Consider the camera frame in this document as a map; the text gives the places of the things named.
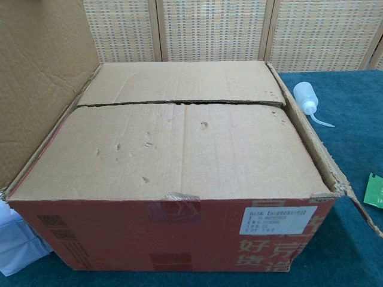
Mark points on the red taped cardboard box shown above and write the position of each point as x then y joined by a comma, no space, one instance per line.
179,143

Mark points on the woven wooden folding screen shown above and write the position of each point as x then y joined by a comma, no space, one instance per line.
209,30

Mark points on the white plastic squeeze bottle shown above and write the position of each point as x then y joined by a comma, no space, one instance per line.
305,95

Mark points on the blue table cloth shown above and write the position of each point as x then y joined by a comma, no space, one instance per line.
344,149

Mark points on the green card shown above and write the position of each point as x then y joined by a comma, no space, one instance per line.
375,191

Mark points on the white blue tissue pack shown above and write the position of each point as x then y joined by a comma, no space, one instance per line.
18,239

